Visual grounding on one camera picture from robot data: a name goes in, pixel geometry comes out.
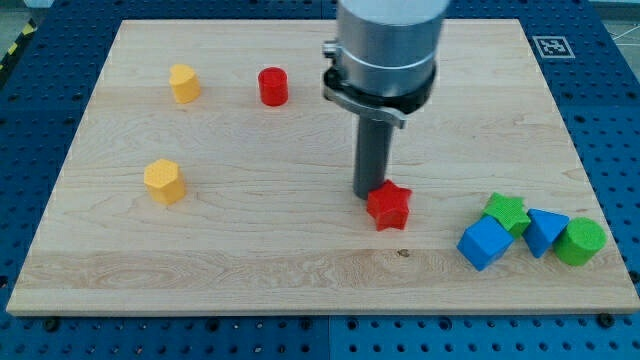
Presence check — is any green star block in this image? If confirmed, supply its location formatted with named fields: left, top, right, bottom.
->
left=482, top=192, right=531, bottom=239

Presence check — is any yellow hexagon block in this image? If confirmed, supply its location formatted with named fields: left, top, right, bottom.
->
left=143, top=159, right=186, bottom=205

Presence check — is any blue triangle block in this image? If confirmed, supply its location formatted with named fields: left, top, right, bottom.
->
left=523, top=208, right=570, bottom=258

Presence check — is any red cylinder block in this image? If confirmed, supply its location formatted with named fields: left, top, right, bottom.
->
left=258, top=67, right=289, bottom=107

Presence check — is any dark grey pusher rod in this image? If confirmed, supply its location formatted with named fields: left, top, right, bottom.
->
left=353, top=116, right=393, bottom=200

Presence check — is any green cylinder block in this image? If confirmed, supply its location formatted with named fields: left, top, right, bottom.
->
left=553, top=217, right=607, bottom=266

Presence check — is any yellow black hazard tape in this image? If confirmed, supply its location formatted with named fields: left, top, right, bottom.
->
left=1, top=18, right=38, bottom=73

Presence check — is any blue cube block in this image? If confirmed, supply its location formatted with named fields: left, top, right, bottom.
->
left=457, top=216, right=514, bottom=271

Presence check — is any red star block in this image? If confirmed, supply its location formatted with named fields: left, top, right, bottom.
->
left=366, top=179, right=413, bottom=231

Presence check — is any yellow heart block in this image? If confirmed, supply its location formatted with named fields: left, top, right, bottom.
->
left=169, top=64, right=201, bottom=104

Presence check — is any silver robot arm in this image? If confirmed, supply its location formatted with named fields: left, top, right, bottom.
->
left=323, top=0, right=450, bottom=129

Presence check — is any light wooden board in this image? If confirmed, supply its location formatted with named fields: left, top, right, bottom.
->
left=7, top=19, right=639, bottom=317

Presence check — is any white fiducial marker tag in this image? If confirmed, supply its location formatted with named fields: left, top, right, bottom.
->
left=532, top=36, right=575, bottom=59

